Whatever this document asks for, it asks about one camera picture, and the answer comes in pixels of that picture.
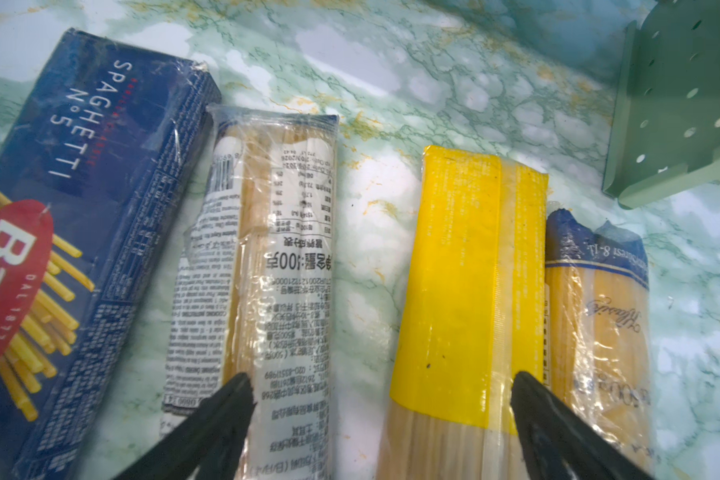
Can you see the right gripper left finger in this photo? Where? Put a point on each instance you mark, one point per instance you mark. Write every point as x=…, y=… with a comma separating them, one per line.
x=206, y=445

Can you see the green wooden shelf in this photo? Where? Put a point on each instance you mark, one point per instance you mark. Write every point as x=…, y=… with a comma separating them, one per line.
x=665, y=136

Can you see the blue clear spaghetti bag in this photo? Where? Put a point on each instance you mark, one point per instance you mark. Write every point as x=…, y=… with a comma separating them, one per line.
x=598, y=298

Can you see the clear white label spaghetti bag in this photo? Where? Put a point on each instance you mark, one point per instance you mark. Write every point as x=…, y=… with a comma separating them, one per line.
x=253, y=292

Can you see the blue Barilla spaghetti box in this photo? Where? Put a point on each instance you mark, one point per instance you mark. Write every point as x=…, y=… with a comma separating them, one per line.
x=91, y=177

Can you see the yellow spaghetti bag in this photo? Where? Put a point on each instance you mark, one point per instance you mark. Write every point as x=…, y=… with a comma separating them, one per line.
x=473, y=318

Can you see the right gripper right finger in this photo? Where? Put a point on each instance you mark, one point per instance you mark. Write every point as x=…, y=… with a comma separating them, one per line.
x=557, y=444

